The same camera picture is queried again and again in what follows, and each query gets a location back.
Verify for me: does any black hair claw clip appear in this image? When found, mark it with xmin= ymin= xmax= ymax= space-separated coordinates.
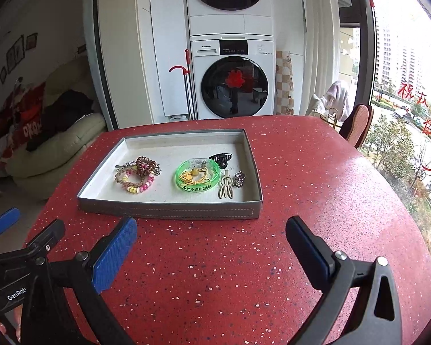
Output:
xmin=208 ymin=154 xmax=234 ymax=170

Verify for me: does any pink fluffy blanket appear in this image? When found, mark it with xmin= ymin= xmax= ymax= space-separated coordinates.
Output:
xmin=325 ymin=81 xmax=351 ymax=121

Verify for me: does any orange woven chair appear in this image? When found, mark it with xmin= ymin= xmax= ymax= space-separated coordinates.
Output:
xmin=339 ymin=103 xmax=374 ymax=149

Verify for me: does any cream cushion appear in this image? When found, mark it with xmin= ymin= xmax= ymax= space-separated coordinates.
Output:
xmin=305 ymin=94 xmax=327 ymax=117

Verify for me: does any red-handled mop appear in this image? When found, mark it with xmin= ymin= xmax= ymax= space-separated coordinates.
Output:
xmin=169 ymin=49 xmax=198 ymax=121

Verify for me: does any dark clothes pile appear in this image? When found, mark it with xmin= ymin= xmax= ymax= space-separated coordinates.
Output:
xmin=25 ymin=90 xmax=94 ymax=152

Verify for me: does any silver chain bracelet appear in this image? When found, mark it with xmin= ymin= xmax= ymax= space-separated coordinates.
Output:
xmin=116 ymin=161 xmax=163 ymax=177

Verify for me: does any large black picture frame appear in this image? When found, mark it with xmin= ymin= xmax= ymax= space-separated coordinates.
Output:
xmin=6 ymin=35 xmax=25 ymax=73

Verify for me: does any white front-load washing machine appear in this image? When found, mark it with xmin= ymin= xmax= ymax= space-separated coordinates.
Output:
xmin=188 ymin=35 xmax=276 ymax=120

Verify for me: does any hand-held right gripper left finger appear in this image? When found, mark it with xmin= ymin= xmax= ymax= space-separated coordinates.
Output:
xmin=18 ymin=216 xmax=138 ymax=345

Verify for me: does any green translucent bangle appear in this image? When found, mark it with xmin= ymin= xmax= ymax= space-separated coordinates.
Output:
xmin=175 ymin=159 xmax=221 ymax=193

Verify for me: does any yellow hair tie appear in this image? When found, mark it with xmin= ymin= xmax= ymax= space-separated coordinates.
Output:
xmin=180 ymin=168 xmax=207 ymax=185

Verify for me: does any brown spiral hair tie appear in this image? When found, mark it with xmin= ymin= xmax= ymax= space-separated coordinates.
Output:
xmin=136 ymin=156 xmax=156 ymax=177

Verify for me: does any checkered hanging cloth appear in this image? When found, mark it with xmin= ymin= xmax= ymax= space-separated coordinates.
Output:
xmin=275 ymin=50 xmax=295 ymax=116

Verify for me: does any person's left hand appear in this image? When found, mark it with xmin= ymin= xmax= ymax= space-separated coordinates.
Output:
xmin=0 ymin=318 xmax=20 ymax=344

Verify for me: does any gold metal rack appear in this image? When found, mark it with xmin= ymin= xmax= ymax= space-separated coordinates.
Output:
xmin=321 ymin=107 xmax=343 ymax=130

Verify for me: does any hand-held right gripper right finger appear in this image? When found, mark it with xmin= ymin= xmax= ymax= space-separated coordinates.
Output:
xmin=286 ymin=216 xmax=403 ymax=345

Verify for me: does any red window decal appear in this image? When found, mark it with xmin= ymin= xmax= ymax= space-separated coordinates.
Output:
xmin=398 ymin=82 xmax=431 ymax=152

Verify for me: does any grey shallow tray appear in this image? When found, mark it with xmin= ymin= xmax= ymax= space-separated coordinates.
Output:
xmin=76 ymin=129 xmax=263 ymax=221

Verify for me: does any white curtain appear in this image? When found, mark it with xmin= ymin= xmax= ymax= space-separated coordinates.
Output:
xmin=302 ymin=0 xmax=342 ymax=116

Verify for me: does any white stacked dryer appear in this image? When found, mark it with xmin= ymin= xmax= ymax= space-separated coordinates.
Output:
xmin=185 ymin=0 xmax=274 ymax=38

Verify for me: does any beige hair clip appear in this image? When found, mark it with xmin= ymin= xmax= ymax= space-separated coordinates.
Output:
xmin=218 ymin=172 xmax=235 ymax=199

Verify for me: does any red printed cloth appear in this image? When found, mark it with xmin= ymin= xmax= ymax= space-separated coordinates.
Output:
xmin=0 ymin=83 xmax=46 ymax=144

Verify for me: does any pastel spiral hair tie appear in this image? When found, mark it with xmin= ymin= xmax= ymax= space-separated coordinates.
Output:
xmin=115 ymin=168 xmax=155 ymax=195

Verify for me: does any cream sofa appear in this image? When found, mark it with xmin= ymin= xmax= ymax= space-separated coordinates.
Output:
xmin=5 ymin=57 xmax=106 ymax=202

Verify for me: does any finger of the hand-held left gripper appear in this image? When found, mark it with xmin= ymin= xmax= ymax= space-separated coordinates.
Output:
xmin=26 ymin=218 xmax=66 ymax=259
xmin=0 ymin=208 xmax=21 ymax=239

